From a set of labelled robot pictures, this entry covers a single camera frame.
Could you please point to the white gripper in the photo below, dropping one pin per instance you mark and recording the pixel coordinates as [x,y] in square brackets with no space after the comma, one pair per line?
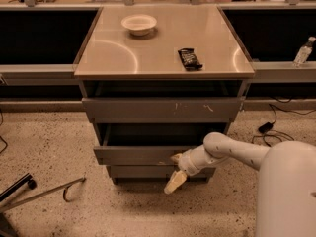
[188,162]

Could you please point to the grey drawer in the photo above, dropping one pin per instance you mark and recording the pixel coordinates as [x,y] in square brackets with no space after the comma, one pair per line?
[120,172]
[150,144]
[162,101]

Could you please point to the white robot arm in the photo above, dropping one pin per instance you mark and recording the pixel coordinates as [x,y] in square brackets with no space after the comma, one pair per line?
[286,201]

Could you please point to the grey bottom drawer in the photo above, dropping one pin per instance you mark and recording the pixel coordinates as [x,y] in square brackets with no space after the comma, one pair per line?
[120,172]

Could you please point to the grey drawer cabinet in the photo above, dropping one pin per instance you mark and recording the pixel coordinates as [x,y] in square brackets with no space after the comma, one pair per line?
[156,80]

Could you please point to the grey top drawer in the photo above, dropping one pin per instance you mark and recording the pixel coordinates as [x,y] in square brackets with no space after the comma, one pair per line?
[162,101]

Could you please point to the black snack packet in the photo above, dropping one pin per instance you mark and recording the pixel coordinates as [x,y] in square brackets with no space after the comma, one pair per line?
[189,59]

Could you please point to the white bowl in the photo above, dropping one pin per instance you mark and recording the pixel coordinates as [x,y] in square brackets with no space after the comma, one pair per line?
[139,25]

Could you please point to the clear plastic water bottle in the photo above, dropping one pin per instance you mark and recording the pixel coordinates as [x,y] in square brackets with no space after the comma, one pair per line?
[304,52]

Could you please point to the black power adapter with cable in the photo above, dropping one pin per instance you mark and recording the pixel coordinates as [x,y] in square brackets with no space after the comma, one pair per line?
[267,130]

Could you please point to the grey window rail frame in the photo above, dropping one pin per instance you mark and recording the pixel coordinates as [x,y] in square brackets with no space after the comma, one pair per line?
[52,45]

